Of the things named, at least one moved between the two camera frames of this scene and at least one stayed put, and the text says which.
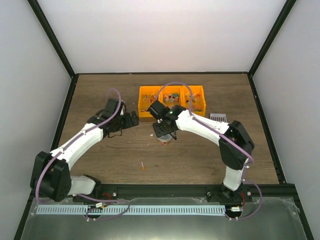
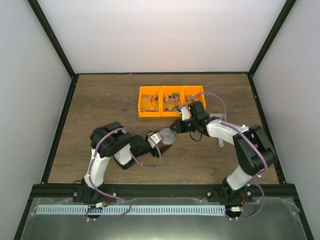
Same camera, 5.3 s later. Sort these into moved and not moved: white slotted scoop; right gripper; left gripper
Moved: left gripper; right gripper
Not moved: white slotted scoop
